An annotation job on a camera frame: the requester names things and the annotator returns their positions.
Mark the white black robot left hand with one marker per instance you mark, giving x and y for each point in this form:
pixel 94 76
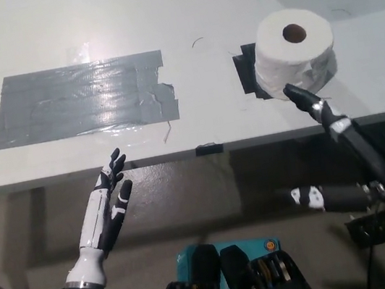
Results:
pixel 93 226

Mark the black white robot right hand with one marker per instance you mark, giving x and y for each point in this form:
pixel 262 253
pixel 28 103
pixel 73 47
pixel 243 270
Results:
pixel 361 147

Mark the white toilet paper roll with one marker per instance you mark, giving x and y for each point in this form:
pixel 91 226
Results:
pixel 289 59

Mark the black robot torso teal top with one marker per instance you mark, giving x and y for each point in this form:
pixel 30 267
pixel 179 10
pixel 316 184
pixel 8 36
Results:
pixel 207 281

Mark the black box on floor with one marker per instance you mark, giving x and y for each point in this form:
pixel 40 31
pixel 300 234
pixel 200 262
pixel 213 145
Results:
pixel 369 230

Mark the black tape patch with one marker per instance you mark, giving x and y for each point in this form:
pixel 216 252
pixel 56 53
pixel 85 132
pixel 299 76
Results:
pixel 245 70

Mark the grey duct tape patch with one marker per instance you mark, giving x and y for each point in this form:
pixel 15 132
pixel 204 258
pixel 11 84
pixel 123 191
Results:
pixel 79 100

